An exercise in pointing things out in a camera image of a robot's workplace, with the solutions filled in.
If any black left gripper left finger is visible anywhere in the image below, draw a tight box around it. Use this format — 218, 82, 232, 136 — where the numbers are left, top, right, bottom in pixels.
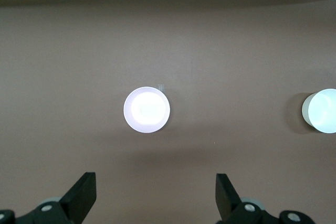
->
0, 172, 97, 224

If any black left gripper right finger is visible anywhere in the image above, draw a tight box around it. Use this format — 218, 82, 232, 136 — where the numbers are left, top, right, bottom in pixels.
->
215, 173, 316, 224

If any pink bowl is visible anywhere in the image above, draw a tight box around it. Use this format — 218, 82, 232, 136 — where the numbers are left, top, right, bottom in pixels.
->
123, 86, 171, 133

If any white bowl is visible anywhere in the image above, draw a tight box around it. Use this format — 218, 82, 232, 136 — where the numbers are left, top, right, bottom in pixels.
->
301, 88, 336, 134

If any brown table mat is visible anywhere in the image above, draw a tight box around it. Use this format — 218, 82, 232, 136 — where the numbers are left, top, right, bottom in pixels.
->
0, 0, 336, 224

